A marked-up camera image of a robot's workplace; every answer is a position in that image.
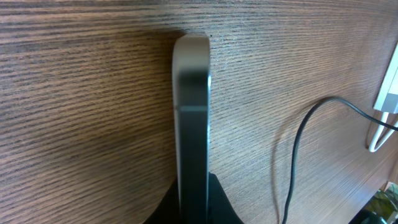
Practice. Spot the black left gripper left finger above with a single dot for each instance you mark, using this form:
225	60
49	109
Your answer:
168	210

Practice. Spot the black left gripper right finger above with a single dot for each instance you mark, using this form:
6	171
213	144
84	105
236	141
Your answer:
220	210

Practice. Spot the blue screen Galaxy smartphone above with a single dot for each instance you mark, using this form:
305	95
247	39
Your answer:
191	85

